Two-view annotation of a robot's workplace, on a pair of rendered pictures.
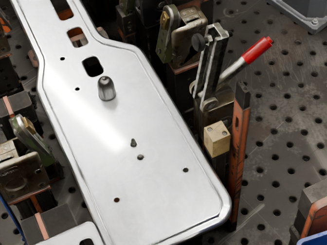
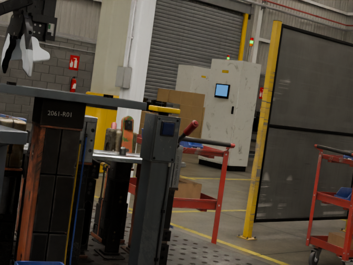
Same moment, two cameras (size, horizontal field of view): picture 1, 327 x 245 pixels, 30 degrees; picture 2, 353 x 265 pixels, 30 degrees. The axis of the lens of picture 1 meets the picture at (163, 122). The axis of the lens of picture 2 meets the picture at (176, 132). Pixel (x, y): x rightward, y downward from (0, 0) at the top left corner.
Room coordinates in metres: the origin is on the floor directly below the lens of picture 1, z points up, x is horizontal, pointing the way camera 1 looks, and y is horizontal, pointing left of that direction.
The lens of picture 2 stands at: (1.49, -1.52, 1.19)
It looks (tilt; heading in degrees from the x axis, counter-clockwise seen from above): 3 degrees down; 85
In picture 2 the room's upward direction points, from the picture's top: 8 degrees clockwise
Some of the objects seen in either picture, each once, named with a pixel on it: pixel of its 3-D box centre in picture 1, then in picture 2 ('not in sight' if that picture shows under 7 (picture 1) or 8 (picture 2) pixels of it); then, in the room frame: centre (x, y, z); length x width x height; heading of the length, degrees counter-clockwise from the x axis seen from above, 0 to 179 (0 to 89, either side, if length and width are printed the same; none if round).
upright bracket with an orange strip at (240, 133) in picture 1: (235, 168); not in sight; (0.55, -0.12, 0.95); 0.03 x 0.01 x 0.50; 21
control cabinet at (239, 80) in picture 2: not in sight; (229, 102); (3.51, 10.63, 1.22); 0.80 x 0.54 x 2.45; 128
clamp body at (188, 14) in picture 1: (188, 77); not in sight; (0.82, -0.06, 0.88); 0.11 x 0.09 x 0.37; 111
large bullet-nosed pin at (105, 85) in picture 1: (106, 88); not in sight; (0.70, 0.10, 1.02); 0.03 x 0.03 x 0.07
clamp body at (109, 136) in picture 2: not in sight; (113, 185); (1.50, 0.61, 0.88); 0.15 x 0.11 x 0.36; 111
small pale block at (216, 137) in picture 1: (214, 183); not in sight; (0.56, -0.09, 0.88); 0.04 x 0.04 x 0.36; 21
